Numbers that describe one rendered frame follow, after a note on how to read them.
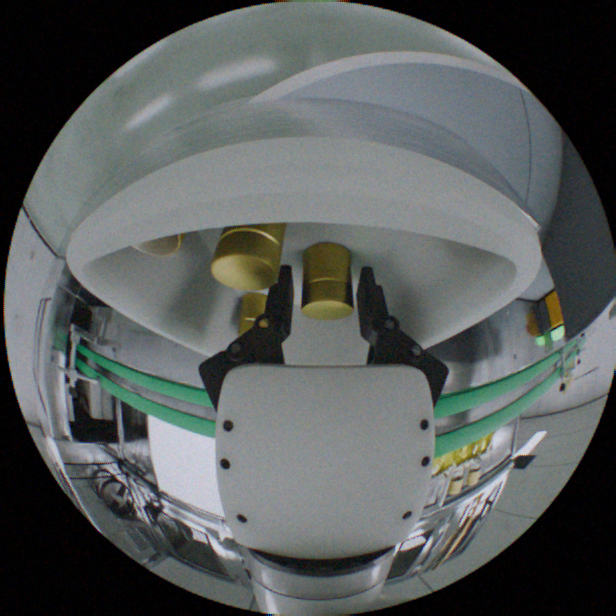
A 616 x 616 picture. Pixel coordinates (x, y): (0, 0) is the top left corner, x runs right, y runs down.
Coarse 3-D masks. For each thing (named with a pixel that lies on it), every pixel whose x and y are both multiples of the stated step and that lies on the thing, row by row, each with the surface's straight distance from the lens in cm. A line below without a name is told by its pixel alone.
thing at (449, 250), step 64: (128, 192) 4; (192, 192) 3; (256, 192) 3; (320, 192) 3; (384, 192) 3; (448, 192) 3; (128, 256) 11; (192, 256) 15; (384, 256) 16; (448, 256) 10; (512, 256) 5; (192, 320) 16; (320, 320) 23; (448, 320) 10
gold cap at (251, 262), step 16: (256, 224) 10; (272, 224) 10; (224, 240) 10; (240, 240) 9; (256, 240) 9; (272, 240) 10; (224, 256) 9; (240, 256) 9; (256, 256) 9; (272, 256) 9; (224, 272) 10; (240, 272) 10; (256, 272) 9; (272, 272) 9; (240, 288) 11; (256, 288) 11
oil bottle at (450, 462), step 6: (456, 450) 46; (444, 456) 44; (450, 456) 45; (456, 456) 46; (444, 462) 45; (450, 462) 46; (456, 462) 47; (444, 468) 45; (450, 468) 47; (456, 468) 48; (444, 474) 46; (450, 474) 48; (438, 480) 48
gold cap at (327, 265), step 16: (304, 256) 14; (320, 256) 13; (336, 256) 14; (304, 272) 14; (320, 272) 13; (336, 272) 13; (304, 288) 13; (320, 288) 12; (336, 288) 12; (352, 288) 14; (304, 304) 13; (320, 304) 12; (336, 304) 12; (352, 304) 13
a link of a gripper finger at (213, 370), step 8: (224, 352) 12; (208, 360) 12; (216, 360) 12; (224, 360) 12; (248, 360) 12; (200, 368) 12; (208, 368) 12; (216, 368) 12; (224, 368) 12; (232, 368) 12; (200, 376) 12; (208, 376) 12; (216, 376) 12; (224, 376) 12; (208, 384) 12; (216, 384) 11; (208, 392) 12; (216, 392) 11; (216, 400) 11; (216, 408) 11
